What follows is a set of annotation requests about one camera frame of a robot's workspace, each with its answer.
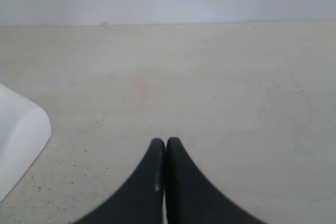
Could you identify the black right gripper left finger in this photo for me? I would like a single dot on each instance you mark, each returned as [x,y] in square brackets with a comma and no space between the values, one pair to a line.
[140,198]

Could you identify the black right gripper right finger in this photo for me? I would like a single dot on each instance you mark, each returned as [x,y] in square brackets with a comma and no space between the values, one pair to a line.
[190,197]

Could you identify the white mannequin head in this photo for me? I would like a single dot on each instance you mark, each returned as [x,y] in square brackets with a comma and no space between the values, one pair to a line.
[25,131]

